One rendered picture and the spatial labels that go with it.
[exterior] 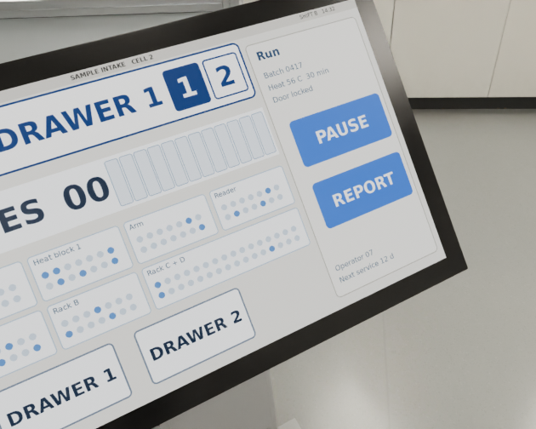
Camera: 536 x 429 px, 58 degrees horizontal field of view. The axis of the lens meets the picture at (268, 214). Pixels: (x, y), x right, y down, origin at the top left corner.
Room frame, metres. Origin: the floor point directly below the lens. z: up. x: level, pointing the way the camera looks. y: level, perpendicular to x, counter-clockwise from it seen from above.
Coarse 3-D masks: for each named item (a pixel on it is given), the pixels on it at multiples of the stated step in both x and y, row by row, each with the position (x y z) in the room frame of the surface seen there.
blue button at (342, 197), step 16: (384, 160) 0.38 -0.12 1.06; (400, 160) 0.38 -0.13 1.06; (336, 176) 0.36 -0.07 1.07; (352, 176) 0.36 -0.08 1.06; (368, 176) 0.37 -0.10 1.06; (384, 176) 0.37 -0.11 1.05; (400, 176) 0.37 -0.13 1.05; (320, 192) 0.35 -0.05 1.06; (336, 192) 0.35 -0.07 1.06; (352, 192) 0.35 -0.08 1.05; (368, 192) 0.36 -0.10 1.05; (384, 192) 0.36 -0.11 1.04; (400, 192) 0.36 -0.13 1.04; (320, 208) 0.34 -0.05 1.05; (336, 208) 0.34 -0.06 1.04; (352, 208) 0.34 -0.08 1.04; (368, 208) 0.35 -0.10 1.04; (336, 224) 0.33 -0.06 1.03
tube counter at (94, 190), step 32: (224, 128) 0.37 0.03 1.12; (256, 128) 0.38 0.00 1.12; (96, 160) 0.33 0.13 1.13; (128, 160) 0.34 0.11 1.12; (160, 160) 0.34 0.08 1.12; (192, 160) 0.35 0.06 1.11; (224, 160) 0.35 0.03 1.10; (256, 160) 0.36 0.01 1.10; (64, 192) 0.31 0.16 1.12; (96, 192) 0.31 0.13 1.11; (128, 192) 0.32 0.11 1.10; (160, 192) 0.32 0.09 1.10
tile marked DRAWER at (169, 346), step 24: (192, 312) 0.26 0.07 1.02; (216, 312) 0.26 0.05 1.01; (240, 312) 0.26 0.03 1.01; (144, 336) 0.24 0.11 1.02; (168, 336) 0.24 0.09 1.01; (192, 336) 0.24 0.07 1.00; (216, 336) 0.25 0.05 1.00; (240, 336) 0.25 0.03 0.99; (144, 360) 0.23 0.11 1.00; (168, 360) 0.23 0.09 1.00; (192, 360) 0.23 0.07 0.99
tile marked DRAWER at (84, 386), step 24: (72, 360) 0.22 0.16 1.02; (96, 360) 0.22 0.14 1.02; (120, 360) 0.22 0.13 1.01; (24, 384) 0.20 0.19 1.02; (48, 384) 0.21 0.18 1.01; (72, 384) 0.21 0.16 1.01; (96, 384) 0.21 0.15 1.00; (120, 384) 0.21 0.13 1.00; (0, 408) 0.19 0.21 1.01; (24, 408) 0.19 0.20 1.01; (48, 408) 0.19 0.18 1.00; (72, 408) 0.20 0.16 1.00; (96, 408) 0.20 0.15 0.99
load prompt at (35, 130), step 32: (160, 64) 0.40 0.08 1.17; (192, 64) 0.40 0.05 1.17; (224, 64) 0.41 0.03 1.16; (32, 96) 0.36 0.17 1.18; (64, 96) 0.36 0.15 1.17; (96, 96) 0.37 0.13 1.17; (128, 96) 0.37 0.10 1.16; (160, 96) 0.38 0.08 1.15; (192, 96) 0.38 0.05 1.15; (224, 96) 0.39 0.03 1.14; (256, 96) 0.40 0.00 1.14; (0, 128) 0.33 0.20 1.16; (32, 128) 0.34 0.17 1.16; (64, 128) 0.34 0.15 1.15; (96, 128) 0.35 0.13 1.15; (128, 128) 0.35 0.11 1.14; (0, 160) 0.32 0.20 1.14; (32, 160) 0.32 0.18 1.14
